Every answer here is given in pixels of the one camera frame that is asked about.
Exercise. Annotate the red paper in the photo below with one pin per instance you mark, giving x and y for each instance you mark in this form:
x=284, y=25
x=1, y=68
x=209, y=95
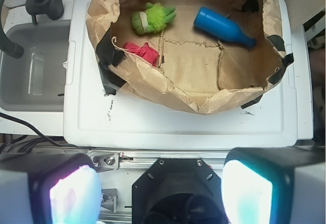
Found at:
x=146, y=52

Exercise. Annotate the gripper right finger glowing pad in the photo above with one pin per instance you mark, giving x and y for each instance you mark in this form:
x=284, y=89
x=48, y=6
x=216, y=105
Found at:
x=274, y=185

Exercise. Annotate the grey sink basin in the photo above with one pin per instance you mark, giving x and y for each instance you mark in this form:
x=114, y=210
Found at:
x=36, y=81

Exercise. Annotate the blue plastic bottle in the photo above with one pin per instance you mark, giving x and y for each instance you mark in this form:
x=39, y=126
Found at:
x=222, y=27

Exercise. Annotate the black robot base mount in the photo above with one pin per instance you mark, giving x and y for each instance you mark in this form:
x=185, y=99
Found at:
x=178, y=190

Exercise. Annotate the brown paper bag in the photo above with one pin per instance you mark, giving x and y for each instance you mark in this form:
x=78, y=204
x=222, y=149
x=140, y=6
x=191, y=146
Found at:
x=195, y=72

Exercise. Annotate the aluminium frame rail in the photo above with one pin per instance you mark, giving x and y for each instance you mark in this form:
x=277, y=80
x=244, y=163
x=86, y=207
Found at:
x=108, y=160

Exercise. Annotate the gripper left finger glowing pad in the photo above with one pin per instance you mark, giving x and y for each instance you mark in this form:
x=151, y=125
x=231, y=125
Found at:
x=49, y=188

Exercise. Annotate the green plush toy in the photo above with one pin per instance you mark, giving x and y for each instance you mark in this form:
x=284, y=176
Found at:
x=154, y=19

